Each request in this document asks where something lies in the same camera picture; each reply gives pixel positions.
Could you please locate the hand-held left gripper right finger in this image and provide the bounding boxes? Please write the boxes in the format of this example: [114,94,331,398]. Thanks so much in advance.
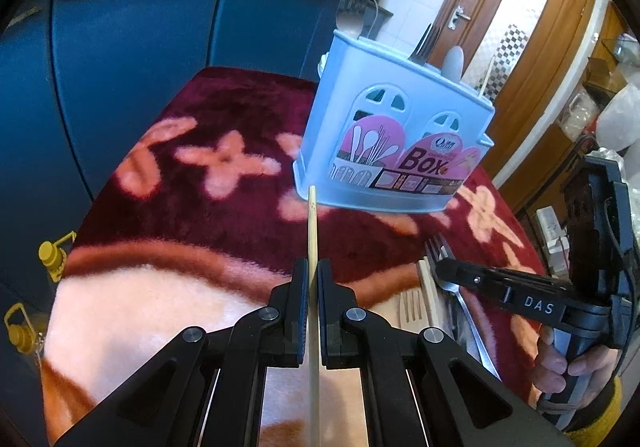
[317,257,576,447]

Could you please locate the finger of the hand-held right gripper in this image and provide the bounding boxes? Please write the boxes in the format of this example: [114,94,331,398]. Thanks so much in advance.
[433,258,572,302]

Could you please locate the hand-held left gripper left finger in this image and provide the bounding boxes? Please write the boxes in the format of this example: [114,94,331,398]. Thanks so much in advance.
[52,257,309,447]

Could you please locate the wooden chopstick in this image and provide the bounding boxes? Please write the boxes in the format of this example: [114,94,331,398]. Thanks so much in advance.
[417,259,444,329]
[307,184,321,447]
[480,54,497,98]

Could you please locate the light wooden fork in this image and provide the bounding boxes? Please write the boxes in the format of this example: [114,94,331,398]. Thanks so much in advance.
[398,289,426,329]

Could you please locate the white plastic spoon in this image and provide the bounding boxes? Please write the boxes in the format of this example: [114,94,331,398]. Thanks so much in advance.
[442,46,467,82]

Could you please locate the light blue utensil box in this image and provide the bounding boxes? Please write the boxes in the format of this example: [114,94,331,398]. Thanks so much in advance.
[292,27,496,216]

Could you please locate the person's right forearm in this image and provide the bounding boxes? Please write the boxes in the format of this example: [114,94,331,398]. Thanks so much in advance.
[564,377,627,447]

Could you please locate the person's right hand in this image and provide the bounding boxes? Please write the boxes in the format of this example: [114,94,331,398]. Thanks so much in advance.
[531,326,624,409]

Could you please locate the white power strip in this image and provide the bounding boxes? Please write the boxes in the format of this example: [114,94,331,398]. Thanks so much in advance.
[535,206,571,274]

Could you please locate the white plastic bag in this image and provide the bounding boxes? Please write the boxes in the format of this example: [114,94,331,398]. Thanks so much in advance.
[597,82,640,164]

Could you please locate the red floral blanket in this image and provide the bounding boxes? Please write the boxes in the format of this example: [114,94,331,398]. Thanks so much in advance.
[37,66,551,447]

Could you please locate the yellow bottle cap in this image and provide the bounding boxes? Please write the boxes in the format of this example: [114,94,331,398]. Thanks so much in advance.
[4,303,44,356]
[39,231,76,283]

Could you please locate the blue lower kitchen cabinets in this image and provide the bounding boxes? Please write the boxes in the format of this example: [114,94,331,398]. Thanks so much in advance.
[0,0,351,324]

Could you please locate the metal door handle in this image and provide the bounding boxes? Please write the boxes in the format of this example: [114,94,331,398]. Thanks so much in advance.
[449,4,472,31]

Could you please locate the white power cable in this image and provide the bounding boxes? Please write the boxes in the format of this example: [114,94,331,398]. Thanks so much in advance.
[366,0,382,41]

